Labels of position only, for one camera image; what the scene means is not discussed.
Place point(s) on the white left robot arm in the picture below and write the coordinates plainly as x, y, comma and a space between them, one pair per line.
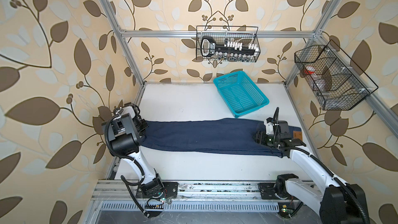
124, 134

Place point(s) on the black wire basket wall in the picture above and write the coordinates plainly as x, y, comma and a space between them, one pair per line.
233, 43
339, 83

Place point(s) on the black handled tool in basket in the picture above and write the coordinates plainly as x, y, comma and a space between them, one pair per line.
208, 46

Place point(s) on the black wire basket back wall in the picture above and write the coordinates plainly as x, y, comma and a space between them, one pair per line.
233, 43

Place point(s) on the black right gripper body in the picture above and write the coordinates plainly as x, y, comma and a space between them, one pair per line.
269, 140

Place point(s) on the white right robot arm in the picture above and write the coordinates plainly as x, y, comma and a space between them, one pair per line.
332, 198

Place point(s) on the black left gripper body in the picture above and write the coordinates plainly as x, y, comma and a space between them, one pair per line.
140, 125

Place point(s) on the aluminium frame post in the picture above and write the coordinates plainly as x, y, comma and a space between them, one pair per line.
124, 45

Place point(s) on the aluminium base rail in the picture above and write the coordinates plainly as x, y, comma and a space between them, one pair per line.
195, 196

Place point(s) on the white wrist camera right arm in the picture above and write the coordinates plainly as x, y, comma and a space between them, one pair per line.
269, 126

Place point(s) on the black wire basket right wall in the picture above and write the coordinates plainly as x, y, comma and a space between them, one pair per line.
339, 83

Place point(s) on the dark blue denim trousers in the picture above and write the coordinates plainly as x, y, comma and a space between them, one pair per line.
225, 136

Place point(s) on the teal plastic basket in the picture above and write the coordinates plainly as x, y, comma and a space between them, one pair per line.
241, 95

